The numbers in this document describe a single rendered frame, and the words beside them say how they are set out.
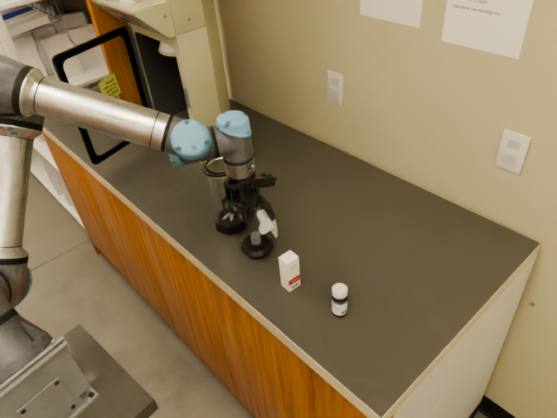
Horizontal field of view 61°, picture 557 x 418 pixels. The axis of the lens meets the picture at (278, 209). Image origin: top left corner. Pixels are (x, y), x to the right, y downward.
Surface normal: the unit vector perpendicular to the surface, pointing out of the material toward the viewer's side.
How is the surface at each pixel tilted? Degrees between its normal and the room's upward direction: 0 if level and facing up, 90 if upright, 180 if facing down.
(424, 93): 90
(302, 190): 0
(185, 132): 55
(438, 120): 90
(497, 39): 90
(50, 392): 90
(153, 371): 0
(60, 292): 0
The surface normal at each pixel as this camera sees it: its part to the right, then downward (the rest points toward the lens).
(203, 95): 0.68, 0.43
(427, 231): -0.07, -0.77
